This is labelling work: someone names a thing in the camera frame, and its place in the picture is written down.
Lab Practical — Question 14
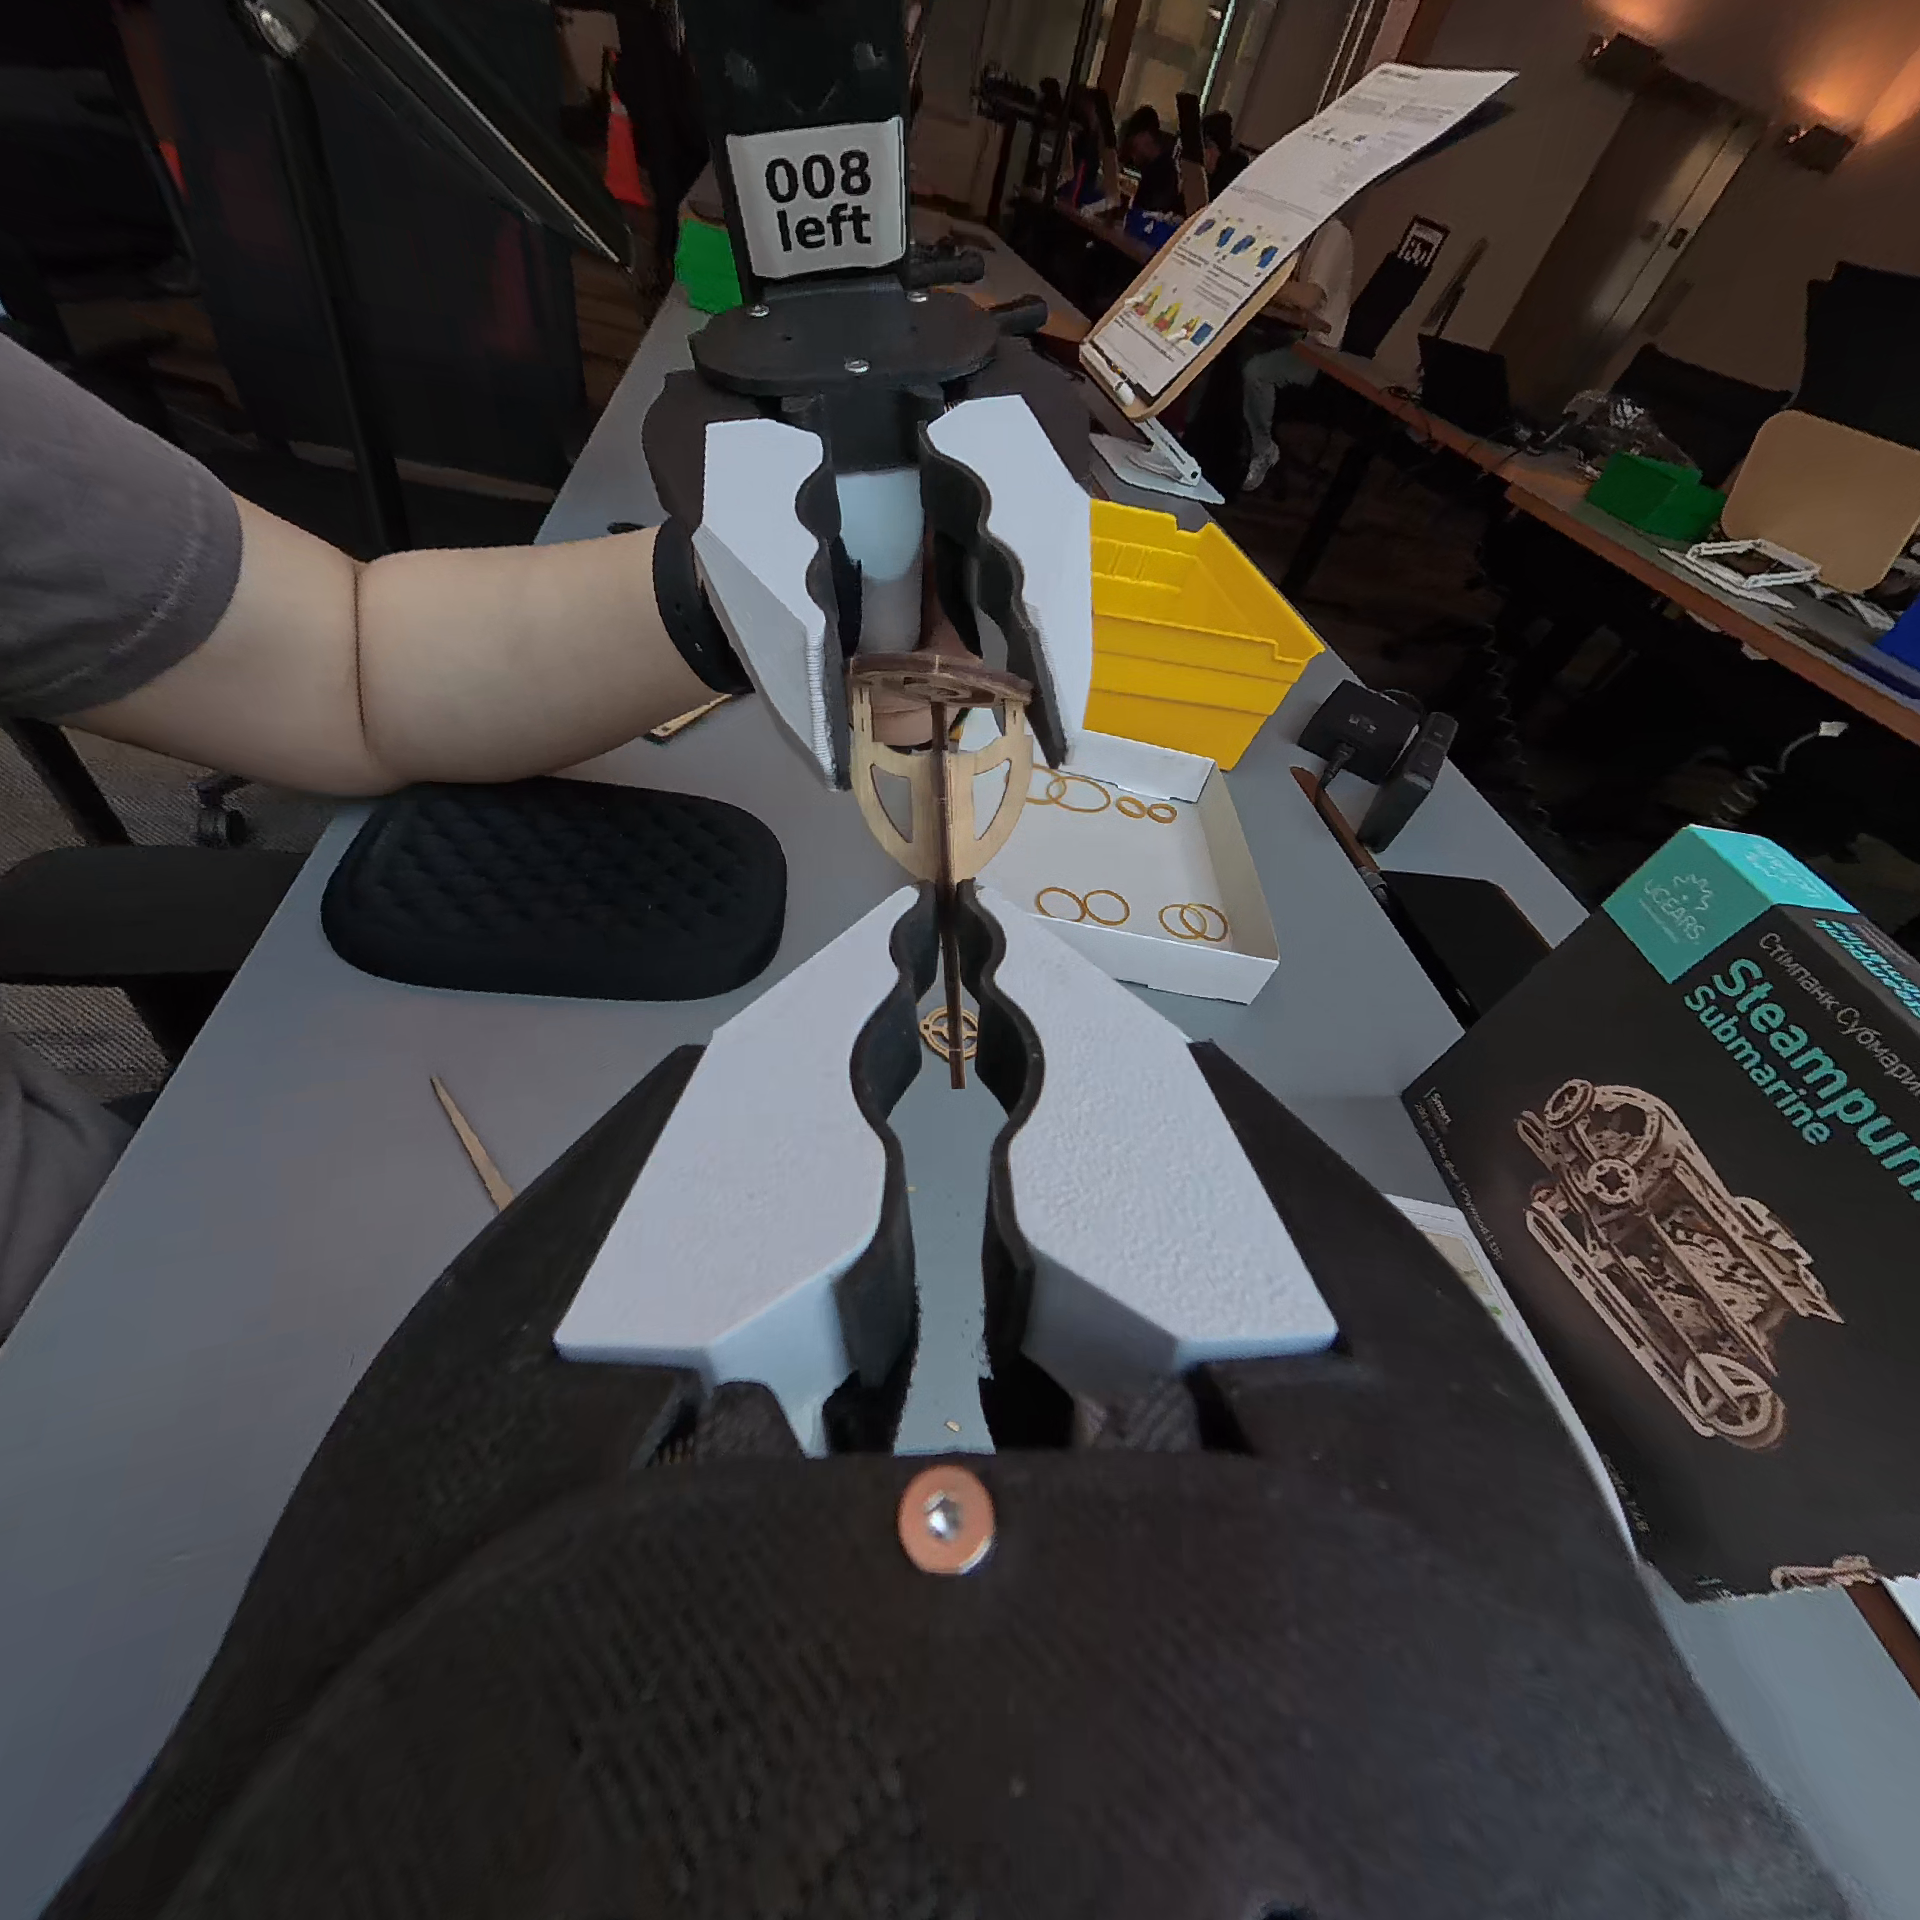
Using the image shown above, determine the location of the person's left forearm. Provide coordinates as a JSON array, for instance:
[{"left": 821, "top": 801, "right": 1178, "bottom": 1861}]
[{"left": 210, "top": 496, "right": 710, "bottom": 800}]

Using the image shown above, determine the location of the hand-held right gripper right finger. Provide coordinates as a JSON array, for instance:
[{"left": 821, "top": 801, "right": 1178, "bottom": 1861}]
[{"left": 959, "top": 887, "right": 1340, "bottom": 1452}]

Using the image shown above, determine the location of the yellow plastic bin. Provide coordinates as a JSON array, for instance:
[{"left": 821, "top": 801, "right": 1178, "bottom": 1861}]
[{"left": 1084, "top": 499, "right": 1324, "bottom": 769}]

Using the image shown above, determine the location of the black power adapter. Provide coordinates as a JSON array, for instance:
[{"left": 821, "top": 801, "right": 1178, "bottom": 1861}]
[{"left": 1298, "top": 678, "right": 1462, "bottom": 848}]

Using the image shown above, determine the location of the black padded wrist rest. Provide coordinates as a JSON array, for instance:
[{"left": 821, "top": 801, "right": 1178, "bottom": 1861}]
[{"left": 320, "top": 778, "right": 790, "bottom": 1005}]

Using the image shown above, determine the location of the person's grey shirt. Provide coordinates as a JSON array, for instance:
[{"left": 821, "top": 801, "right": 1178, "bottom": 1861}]
[{"left": 0, "top": 333, "right": 248, "bottom": 1345}]

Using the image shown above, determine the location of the white cardboard tray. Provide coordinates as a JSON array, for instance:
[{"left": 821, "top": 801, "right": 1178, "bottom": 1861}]
[{"left": 980, "top": 727, "right": 1281, "bottom": 1008}]

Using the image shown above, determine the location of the black phone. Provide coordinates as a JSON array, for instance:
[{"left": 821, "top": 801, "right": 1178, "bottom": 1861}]
[{"left": 1379, "top": 869, "right": 1554, "bottom": 1029}]

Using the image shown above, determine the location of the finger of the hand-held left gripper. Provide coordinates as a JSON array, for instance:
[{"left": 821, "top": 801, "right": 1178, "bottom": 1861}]
[
  {"left": 694, "top": 418, "right": 867, "bottom": 793},
  {"left": 918, "top": 393, "right": 1098, "bottom": 768}
]

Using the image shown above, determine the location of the brown pencil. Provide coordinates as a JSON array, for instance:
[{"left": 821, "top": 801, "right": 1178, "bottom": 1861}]
[{"left": 1290, "top": 765, "right": 1389, "bottom": 902}]

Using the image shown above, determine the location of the white instruction booklet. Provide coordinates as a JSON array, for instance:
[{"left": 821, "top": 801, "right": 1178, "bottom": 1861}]
[{"left": 1388, "top": 1192, "right": 1517, "bottom": 1322}]

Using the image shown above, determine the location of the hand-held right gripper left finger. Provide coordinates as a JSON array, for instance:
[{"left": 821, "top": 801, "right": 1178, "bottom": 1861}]
[{"left": 553, "top": 887, "right": 921, "bottom": 1452}]

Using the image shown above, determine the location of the black model kit box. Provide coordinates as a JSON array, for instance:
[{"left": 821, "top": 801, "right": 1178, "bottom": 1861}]
[{"left": 1402, "top": 825, "right": 1920, "bottom": 1603}]

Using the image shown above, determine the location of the flat wooden strip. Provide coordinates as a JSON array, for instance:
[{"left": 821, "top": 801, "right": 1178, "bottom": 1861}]
[{"left": 433, "top": 1076, "right": 515, "bottom": 1214}]

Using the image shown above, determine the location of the wooden stand with instruction sheet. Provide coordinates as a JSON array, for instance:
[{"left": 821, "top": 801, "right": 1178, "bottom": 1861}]
[{"left": 1079, "top": 66, "right": 1518, "bottom": 503}]

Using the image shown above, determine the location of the empty wooden document stand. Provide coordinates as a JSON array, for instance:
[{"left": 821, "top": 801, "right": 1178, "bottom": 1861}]
[{"left": 1679, "top": 409, "right": 1920, "bottom": 602}]

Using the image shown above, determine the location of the black wristband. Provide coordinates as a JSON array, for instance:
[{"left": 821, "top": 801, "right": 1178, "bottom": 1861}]
[{"left": 652, "top": 516, "right": 753, "bottom": 697}]

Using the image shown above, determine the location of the wooden fork arm part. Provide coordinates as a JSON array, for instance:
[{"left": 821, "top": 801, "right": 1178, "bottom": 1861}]
[{"left": 852, "top": 683, "right": 1034, "bottom": 1090}]

